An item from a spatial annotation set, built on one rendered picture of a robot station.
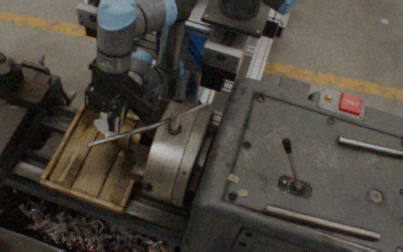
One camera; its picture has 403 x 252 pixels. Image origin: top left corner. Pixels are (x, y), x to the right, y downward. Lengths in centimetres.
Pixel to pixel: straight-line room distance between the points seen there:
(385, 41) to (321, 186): 251
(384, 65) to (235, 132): 233
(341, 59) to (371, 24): 50
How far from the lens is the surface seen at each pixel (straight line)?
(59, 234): 178
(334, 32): 343
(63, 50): 304
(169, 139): 115
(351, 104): 130
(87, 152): 154
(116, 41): 88
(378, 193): 121
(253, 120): 118
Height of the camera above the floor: 222
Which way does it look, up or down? 59 degrees down
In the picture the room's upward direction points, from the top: 8 degrees clockwise
